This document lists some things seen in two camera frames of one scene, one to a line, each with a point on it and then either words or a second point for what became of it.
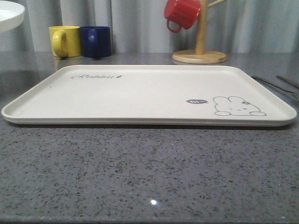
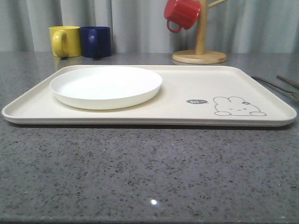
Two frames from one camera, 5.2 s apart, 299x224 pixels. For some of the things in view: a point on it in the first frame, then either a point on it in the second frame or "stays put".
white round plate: [11, 15] to [106, 87]
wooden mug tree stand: [200, 55] stays put
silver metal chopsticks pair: [291, 82] stays put
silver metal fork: [295, 94] stays put
